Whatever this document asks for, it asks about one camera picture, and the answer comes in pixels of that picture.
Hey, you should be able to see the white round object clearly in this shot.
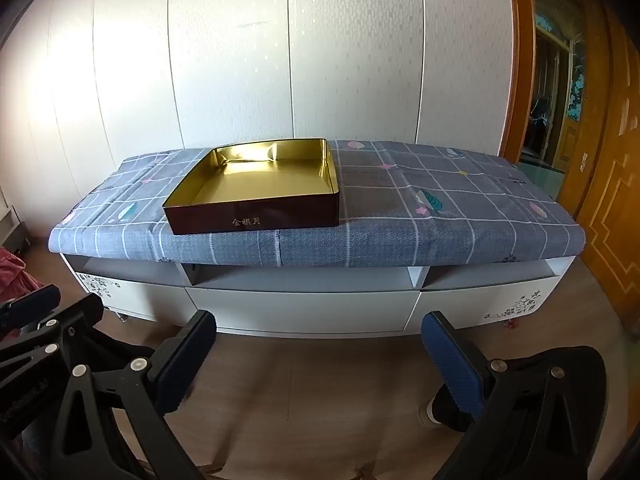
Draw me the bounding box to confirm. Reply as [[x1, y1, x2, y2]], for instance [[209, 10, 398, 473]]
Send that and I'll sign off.
[[417, 395, 451, 428]]

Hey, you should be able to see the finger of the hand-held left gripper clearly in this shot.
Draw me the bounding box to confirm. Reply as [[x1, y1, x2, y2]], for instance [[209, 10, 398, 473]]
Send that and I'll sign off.
[[0, 287, 62, 333], [20, 292, 104, 356]]

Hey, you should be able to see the wooden door frame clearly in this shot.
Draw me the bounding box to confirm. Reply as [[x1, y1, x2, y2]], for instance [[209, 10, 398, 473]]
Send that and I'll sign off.
[[500, 0, 621, 206]]

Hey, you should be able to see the red cloth bag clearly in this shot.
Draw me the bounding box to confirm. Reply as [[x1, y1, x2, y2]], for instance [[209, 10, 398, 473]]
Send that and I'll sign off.
[[0, 247, 46, 306]]

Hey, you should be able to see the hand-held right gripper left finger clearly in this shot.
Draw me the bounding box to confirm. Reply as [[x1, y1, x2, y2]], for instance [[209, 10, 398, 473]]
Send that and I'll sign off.
[[50, 310, 218, 480]]

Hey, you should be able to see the carved wooden door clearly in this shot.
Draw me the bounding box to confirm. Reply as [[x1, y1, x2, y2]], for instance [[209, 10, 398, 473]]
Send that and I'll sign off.
[[570, 10, 640, 346]]

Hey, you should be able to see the grey checked blanket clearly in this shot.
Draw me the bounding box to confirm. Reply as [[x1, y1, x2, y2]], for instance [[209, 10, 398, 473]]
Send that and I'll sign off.
[[47, 137, 586, 268]]

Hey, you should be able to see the white side cabinet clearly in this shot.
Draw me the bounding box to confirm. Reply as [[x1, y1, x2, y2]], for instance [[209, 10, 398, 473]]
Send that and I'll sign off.
[[0, 187, 31, 256]]

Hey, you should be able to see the white low cabinet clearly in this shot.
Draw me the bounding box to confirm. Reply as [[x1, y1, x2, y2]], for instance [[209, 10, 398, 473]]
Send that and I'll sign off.
[[60, 252, 576, 338]]

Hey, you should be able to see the green floor mat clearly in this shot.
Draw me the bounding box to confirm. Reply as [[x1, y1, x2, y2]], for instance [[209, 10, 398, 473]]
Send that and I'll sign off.
[[517, 160, 568, 198]]

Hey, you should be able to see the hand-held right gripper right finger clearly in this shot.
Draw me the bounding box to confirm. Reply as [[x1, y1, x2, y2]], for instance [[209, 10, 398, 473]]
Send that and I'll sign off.
[[420, 310, 608, 480]]

